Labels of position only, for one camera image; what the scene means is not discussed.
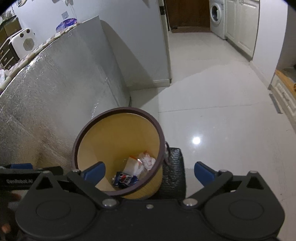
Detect black foam block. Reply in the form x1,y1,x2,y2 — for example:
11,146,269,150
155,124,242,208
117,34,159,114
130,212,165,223
151,147,186,200

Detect checkered brown white tablecloth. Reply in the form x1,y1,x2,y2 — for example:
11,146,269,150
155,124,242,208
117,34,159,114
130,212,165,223
1,19,79,92

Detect silver insulation table side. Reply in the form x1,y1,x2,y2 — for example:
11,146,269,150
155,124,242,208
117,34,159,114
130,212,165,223
1,17,130,170

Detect yellow trash bin brown rim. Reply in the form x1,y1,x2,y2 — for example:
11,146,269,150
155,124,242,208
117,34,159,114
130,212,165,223
72,107,166,199

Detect purple blue plastic bag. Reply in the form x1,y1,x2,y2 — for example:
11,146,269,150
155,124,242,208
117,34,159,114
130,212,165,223
56,18,78,33

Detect crushed blue soda can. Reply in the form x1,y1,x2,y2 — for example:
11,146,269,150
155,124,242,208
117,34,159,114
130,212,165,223
112,172,138,189

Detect white red snack wrapper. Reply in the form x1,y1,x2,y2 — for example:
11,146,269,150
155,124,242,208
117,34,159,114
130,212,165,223
123,156,144,177

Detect person's left hand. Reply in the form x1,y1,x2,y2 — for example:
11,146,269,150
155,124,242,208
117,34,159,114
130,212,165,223
1,191,21,240

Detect white washing machine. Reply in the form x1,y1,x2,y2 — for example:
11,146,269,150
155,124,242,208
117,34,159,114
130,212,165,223
209,0,226,40

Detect white kitchen cabinets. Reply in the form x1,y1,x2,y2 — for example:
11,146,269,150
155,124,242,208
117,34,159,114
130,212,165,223
225,0,260,58

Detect black white drawer unit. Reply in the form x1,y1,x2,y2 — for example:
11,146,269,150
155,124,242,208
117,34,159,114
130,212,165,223
0,40,19,70

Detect white space heater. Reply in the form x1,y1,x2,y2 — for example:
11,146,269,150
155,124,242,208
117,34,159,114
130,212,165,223
9,28,37,61

